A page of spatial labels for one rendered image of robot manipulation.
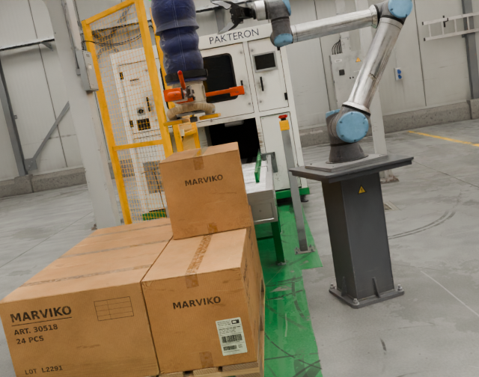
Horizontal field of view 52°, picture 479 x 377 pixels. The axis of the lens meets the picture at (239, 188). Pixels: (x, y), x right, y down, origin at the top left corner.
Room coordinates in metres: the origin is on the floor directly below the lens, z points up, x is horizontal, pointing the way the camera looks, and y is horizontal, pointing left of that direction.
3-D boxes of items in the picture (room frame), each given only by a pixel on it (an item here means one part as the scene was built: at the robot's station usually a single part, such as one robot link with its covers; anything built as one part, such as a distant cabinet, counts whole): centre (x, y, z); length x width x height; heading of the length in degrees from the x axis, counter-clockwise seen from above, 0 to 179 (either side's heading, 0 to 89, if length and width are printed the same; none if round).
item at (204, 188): (2.73, 0.17, 0.74); 0.60 x 0.40 x 0.40; 179
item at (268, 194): (3.09, 0.14, 0.58); 0.70 x 0.03 x 0.06; 85
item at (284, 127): (3.62, -0.40, 0.50); 0.07 x 0.07 x 1.00; 85
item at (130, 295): (2.46, 0.50, 0.34); 1.20 x 1.00 x 0.40; 175
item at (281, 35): (2.49, -0.34, 1.46); 0.12 x 0.09 x 0.12; 0
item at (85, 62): (3.91, 0.99, 1.62); 0.20 x 0.05 x 0.30; 175
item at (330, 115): (2.64, -0.60, 0.96); 0.17 x 0.15 x 0.18; 0
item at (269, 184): (4.23, -0.28, 0.50); 2.31 x 0.05 x 0.19; 175
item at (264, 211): (3.09, 0.14, 0.47); 0.70 x 0.03 x 0.15; 85
